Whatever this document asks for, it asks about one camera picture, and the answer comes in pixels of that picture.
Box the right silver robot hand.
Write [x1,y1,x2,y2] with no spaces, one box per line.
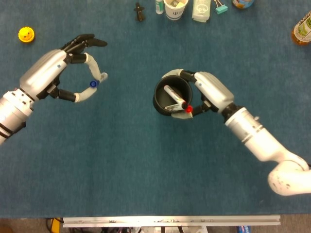
[162,69,235,120]

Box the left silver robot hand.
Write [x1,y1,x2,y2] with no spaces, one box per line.
[19,33,108,104]

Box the red-capped whiteboard marker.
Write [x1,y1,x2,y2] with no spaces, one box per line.
[164,103,194,114]

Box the black-capped whiteboard marker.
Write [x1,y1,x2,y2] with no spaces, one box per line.
[163,84,188,109]

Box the blue-capped whiteboard marker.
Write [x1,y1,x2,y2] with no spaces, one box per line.
[89,72,108,88]

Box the black mesh pen cup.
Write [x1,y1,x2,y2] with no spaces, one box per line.
[152,75,193,117]

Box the yellow rubber duck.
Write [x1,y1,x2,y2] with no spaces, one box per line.
[18,26,35,44]

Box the white tissue pack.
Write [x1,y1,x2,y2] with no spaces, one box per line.
[191,0,211,23]

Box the teal binder clip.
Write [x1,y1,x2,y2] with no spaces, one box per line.
[213,0,228,15]

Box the white paper cup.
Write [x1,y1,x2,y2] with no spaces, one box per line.
[163,0,190,21]

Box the white-lidded printed jar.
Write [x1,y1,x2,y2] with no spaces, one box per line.
[231,0,255,10]

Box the white green glue stick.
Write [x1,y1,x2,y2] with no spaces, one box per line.
[155,0,165,15]

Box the blue felt table mat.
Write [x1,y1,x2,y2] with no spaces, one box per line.
[0,0,311,219]

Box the amber tea bottle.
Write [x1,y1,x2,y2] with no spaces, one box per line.
[291,11,311,46]

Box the dark metal clip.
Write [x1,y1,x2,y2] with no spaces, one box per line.
[133,2,145,22]

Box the aluminium profile rail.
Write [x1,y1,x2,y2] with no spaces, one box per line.
[62,215,281,228]

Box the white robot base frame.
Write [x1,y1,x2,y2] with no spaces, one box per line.
[101,226,207,233]

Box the yellow object below rail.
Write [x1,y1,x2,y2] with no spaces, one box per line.
[50,217,63,233]

